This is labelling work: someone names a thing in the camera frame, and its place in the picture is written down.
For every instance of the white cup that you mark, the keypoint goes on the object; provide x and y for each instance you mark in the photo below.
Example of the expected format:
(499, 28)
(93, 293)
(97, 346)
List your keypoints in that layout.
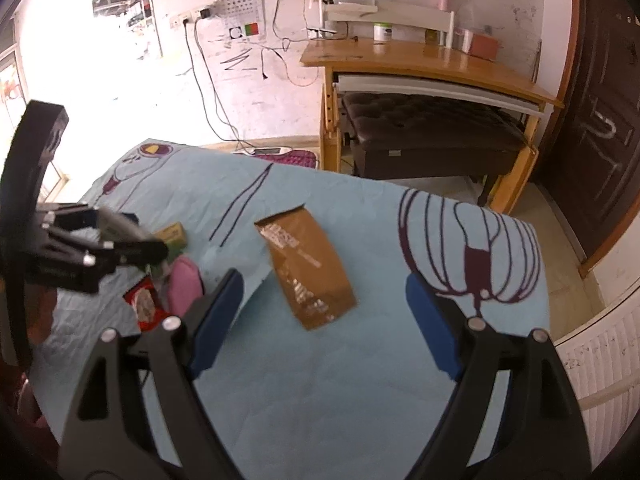
(466, 40)

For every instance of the red snack wrapper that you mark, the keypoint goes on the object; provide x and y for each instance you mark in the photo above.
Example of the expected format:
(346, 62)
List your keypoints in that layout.
(144, 300)

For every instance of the brown paper bag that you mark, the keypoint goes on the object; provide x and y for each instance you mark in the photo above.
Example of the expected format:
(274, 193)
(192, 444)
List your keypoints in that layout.
(307, 266)

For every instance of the wooden desk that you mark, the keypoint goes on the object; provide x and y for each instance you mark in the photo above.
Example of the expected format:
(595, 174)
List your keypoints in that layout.
(410, 68)

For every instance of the white green jar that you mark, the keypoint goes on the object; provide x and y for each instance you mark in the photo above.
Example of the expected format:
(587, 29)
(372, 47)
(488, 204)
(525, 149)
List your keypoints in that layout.
(382, 33)

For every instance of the brown box on desk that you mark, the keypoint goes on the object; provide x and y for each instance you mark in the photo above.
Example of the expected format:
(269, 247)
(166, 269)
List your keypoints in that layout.
(484, 46)

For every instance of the white desk shelf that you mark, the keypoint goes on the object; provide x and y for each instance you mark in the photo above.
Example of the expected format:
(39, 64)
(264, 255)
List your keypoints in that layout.
(395, 13)

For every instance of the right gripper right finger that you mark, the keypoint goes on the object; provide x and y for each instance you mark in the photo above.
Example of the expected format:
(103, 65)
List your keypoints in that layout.
(513, 413)

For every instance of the dark brown tufted bench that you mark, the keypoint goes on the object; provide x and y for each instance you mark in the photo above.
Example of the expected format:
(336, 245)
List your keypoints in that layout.
(406, 136)

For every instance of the dark brown door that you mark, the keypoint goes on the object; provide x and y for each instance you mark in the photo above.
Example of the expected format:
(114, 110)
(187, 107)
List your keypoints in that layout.
(590, 161)

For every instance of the white louvered cabinet door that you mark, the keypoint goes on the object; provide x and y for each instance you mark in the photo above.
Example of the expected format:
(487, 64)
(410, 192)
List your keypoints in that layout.
(601, 359)

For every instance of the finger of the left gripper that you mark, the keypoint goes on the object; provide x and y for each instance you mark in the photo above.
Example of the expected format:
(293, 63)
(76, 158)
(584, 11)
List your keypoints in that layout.
(115, 254)
(112, 225)

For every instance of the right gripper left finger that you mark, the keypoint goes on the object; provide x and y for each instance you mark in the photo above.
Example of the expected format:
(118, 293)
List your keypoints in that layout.
(107, 434)

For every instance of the light blue patterned tablecloth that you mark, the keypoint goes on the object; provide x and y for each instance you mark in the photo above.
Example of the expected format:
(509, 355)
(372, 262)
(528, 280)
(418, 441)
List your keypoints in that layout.
(335, 328)

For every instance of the eye chart poster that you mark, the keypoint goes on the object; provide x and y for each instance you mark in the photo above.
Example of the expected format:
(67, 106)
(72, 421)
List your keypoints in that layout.
(242, 19)

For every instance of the yellow tissue pack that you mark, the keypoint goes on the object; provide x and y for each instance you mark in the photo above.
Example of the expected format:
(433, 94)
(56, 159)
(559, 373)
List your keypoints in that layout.
(174, 237)

